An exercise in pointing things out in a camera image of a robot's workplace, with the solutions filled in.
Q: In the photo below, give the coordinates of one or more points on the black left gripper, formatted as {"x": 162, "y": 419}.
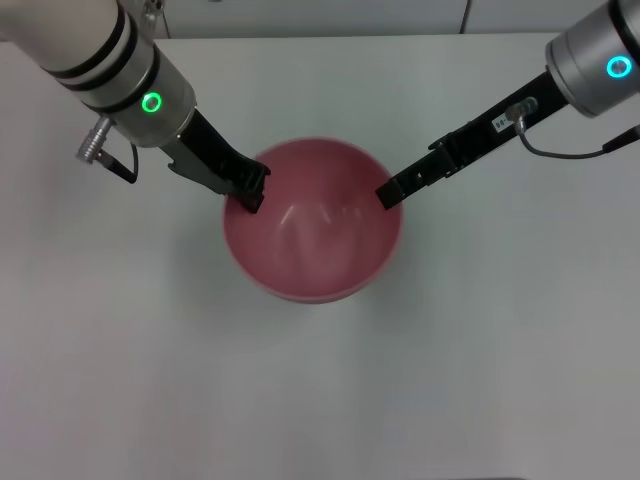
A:
{"x": 212, "y": 145}

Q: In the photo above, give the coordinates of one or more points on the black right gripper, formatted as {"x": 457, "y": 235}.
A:
{"x": 495, "y": 127}

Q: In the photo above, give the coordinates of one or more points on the pink plastic bowl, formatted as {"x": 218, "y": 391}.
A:
{"x": 315, "y": 250}

